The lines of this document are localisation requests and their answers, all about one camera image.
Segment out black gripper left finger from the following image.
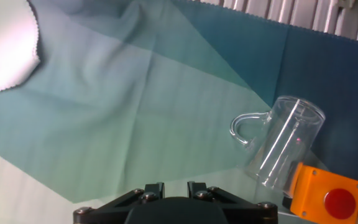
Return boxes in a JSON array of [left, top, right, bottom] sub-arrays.
[[72, 182, 165, 224]]

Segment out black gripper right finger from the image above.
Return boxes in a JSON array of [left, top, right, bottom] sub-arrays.
[[186, 181, 278, 224]]

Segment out clear glass cup with handle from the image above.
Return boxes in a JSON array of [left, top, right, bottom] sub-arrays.
[[229, 95, 326, 190]]

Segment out orange box red push button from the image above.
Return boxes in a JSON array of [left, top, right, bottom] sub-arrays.
[[282, 161, 358, 224]]

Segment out blue green white tablecloth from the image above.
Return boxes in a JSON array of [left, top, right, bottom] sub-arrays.
[[0, 0, 358, 224]]

